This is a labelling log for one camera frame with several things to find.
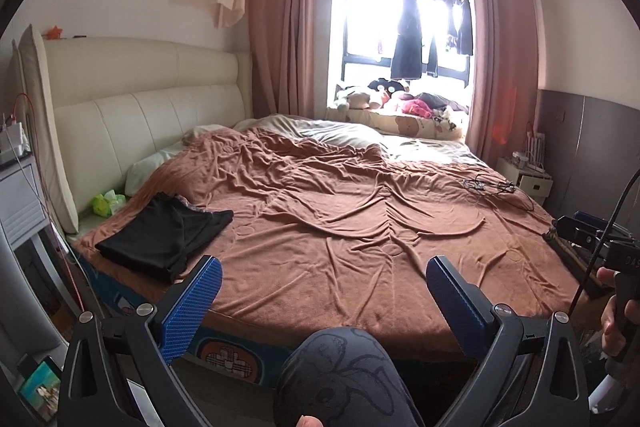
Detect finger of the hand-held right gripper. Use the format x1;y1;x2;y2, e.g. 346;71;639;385
552;214;608;250

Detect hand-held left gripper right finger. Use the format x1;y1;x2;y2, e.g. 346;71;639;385
426;255;601;427

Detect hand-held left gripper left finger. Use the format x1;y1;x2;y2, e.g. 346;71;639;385
62;254;223;427

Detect black t-shirt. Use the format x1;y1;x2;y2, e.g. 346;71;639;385
170;202;234;275

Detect person's right hand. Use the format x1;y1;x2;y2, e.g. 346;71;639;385
596;266;631;360

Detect white nightstand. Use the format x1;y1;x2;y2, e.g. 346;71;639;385
496;156;553;208

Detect folded black garment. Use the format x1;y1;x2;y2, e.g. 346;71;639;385
95;192;188;284

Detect striped paper bag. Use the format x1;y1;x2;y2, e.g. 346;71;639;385
525;132;547;172

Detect green tissue pack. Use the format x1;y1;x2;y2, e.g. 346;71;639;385
91;189;127;217

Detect white pillow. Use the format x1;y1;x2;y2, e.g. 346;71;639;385
122;147;188;198

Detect brown blanket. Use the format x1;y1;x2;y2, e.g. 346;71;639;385
72;127;596;358

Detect smartphone with lit screen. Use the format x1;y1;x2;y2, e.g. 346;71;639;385
17;356;63;420

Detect pink curtain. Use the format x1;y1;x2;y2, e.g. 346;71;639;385
247;0;338;128
465;0;543;165

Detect bear print window cushion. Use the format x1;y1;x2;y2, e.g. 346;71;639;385
325;107;468;138

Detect dark crumpled cloth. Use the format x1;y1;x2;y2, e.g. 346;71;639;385
417;92;452;108

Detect pink crumpled cloth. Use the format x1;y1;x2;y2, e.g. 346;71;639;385
400;99;434;118

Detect white bedside cabinet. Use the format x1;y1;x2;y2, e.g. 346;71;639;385
0;152;66;343

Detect cream padded headboard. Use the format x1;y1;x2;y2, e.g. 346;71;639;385
37;36;253;233

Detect cream bed sheet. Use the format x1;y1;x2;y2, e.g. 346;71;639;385
232;114;473;168

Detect dark hanging garment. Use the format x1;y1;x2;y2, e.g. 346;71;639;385
447;0;475;56
424;34;440;78

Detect beige plush toy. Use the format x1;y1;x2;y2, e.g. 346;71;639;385
350;92;384;110

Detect black and white plush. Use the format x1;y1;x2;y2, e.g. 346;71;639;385
367;77;406;96

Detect tan leaning cushion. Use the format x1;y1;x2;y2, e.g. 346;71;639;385
12;24;81;235

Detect dark hanging coat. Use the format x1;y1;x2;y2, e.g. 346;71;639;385
390;0;424;80

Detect bright window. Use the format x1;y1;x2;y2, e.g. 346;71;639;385
330;0;473;112

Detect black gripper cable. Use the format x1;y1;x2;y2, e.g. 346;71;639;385
565;172;640;323

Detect black cables bundle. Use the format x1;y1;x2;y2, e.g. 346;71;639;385
462;174;536;212

